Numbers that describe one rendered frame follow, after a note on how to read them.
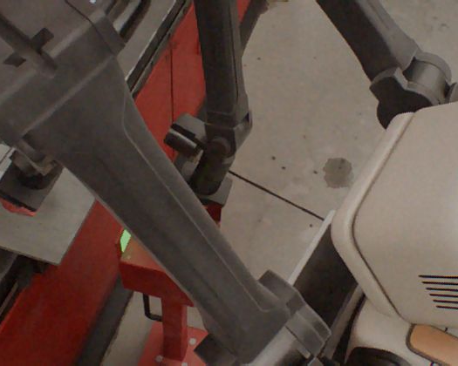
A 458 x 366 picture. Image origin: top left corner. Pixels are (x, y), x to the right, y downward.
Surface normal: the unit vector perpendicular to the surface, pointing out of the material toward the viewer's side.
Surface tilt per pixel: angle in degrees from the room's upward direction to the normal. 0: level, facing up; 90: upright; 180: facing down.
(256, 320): 72
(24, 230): 0
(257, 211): 0
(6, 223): 0
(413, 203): 42
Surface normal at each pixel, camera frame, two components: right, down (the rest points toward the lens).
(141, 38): 0.06, -0.61
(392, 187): -0.53, -0.75
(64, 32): -0.12, -0.39
